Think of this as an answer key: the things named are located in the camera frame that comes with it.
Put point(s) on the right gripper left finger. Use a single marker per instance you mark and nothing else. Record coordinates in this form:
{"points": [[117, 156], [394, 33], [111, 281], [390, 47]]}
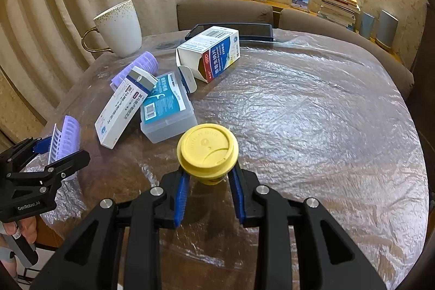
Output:
{"points": [[118, 237]]}

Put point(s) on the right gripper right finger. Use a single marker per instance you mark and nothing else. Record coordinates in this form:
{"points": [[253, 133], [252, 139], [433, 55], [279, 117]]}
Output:
{"points": [[327, 256]]}

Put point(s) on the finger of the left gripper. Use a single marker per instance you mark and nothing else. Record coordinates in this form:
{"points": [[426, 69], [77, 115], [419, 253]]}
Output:
{"points": [[20, 155], [61, 165]]}

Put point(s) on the clear dental floss box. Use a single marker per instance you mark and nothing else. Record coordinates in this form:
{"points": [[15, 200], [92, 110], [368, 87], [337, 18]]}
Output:
{"points": [[167, 111]]}

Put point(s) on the yellow lidded cup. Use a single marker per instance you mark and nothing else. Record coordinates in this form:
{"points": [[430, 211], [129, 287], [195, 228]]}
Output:
{"points": [[208, 152]]}

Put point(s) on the blue white red medicine box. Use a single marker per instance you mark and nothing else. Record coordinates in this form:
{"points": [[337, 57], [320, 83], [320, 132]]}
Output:
{"points": [[207, 55]]}

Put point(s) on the person left hand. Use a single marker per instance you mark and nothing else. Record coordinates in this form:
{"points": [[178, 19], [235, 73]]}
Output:
{"points": [[28, 228]]}

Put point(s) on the clear plastic table cover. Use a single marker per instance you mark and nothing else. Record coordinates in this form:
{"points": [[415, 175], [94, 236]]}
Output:
{"points": [[313, 116]]}

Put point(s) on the brown sofa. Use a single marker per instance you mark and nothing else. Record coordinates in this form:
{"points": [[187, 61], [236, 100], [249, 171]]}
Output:
{"points": [[193, 12]]}

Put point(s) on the small blue speaker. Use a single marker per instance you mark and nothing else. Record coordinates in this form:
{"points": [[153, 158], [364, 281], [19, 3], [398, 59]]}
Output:
{"points": [[366, 25]]}

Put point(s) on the large grey speaker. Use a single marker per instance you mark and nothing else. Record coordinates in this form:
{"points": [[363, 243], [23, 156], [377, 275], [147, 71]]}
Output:
{"points": [[386, 29]]}

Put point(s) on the stack of books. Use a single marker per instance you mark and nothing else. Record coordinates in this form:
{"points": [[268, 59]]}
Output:
{"points": [[342, 12]]}

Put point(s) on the white mug gold handle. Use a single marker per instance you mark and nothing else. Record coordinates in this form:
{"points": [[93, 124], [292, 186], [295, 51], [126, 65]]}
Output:
{"points": [[120, 29]]}

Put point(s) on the photo frame landscape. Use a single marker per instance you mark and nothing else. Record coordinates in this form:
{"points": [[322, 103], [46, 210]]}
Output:
{"points": [[300, 4]]}

